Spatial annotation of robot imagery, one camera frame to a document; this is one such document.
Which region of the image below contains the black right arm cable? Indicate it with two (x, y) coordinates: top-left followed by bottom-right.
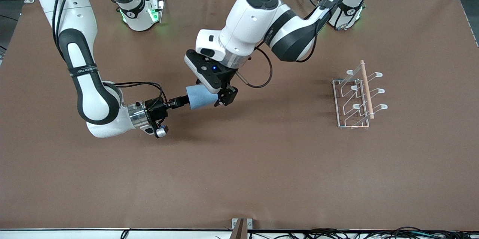
(112, 81), (167, 103)

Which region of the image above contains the black cable bundle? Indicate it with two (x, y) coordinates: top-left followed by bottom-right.
(249, 227), (479, 239)

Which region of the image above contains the brown table cover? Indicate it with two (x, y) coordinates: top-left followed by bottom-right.
(0, 0), (479, 231)

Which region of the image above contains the blue plastic cup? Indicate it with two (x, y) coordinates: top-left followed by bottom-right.
(186, 84), (220, 111)

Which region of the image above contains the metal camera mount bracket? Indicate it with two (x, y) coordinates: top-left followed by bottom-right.
(231, 218), (253, 239)

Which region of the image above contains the white wire cup holder rack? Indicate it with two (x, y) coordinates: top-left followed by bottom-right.
(332, 59), (388, 130)

